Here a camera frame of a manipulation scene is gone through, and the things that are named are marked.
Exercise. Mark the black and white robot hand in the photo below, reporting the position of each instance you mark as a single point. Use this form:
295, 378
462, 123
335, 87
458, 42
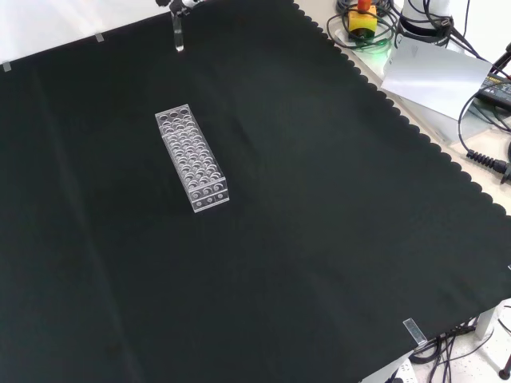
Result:
175, 5

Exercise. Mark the clear glass test tube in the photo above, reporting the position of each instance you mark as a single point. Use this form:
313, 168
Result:
178, 36

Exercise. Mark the clear acrylic test tube rack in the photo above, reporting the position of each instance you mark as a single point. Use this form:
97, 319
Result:
191, 159

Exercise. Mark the clear tape strip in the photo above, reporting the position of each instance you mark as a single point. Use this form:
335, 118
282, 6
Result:
6, 66
99, 38
414, 331

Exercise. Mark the yellow stop button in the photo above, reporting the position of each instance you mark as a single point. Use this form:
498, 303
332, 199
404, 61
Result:
362, 22

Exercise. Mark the black bench cloth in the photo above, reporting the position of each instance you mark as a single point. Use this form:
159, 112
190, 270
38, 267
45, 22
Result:
255, 239

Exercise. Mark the pale board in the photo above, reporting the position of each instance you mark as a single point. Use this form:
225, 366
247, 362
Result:
435, 76

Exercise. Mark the black tripod leg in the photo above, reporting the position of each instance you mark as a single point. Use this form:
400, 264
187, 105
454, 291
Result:
504, 56

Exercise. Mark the black power adapter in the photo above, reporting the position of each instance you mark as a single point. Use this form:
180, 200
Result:
497, 89

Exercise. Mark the white power strip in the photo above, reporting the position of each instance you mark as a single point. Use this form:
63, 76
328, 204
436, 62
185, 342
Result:
401, 371

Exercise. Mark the white table leg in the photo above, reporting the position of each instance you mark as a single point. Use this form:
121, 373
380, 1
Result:
489, 323

